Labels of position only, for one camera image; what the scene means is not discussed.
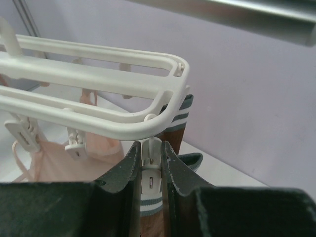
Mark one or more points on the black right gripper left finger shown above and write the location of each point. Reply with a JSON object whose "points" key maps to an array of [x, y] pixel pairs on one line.
{"points": [[106, 207]]}

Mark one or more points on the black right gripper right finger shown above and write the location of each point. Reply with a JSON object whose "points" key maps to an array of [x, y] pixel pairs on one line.
{"points": [[192, 207]]}

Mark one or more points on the pale pink sock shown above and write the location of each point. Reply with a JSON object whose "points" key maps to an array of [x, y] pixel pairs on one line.
{"points": [[85, 156]]}

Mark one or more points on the brown sock striped cuff long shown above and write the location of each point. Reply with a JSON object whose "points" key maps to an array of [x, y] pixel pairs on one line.
{"points": [[175, 132]]}

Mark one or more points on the white clip sock hanger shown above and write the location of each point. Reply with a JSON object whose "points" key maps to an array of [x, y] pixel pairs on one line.
{"points": [[126, 95]]}

